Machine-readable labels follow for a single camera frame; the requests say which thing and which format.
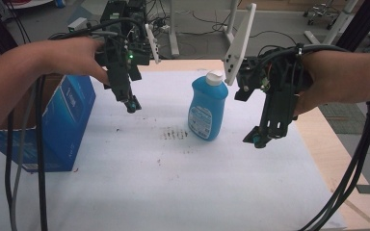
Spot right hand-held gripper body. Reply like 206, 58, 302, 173
223, 2, 313, 140

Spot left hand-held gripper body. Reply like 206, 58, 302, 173
94, 0, 162, 104

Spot blue bottle with white cap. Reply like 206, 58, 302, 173
187, 69, 230, 142

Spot person's right hand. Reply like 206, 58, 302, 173
292, 50, 336, 117

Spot person's left hand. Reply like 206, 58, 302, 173
41, 36, 111, 87

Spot small grey box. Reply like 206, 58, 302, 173
66, 16, 89, 34

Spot blue cardboard box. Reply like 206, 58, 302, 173
0, 74, 97, 173

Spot white metal stand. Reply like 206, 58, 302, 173
168, 0, 181, 60
222, 0, 240, 46

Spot white paper sheet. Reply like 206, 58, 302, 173
0, 69, 348, 231

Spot white slanted stand leg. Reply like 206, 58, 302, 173
303, 0, 360, 46

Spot wheeled metal cart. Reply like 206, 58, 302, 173
303, 0, 340, 31

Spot thick black cable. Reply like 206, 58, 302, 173
34, 17, 147, 231

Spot black cable bundle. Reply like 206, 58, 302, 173
297, 99, 370, 231

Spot grey cable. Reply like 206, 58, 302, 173
10, 82, 37, 231

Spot thin black cable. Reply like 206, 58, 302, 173
4, 108, 17, 231

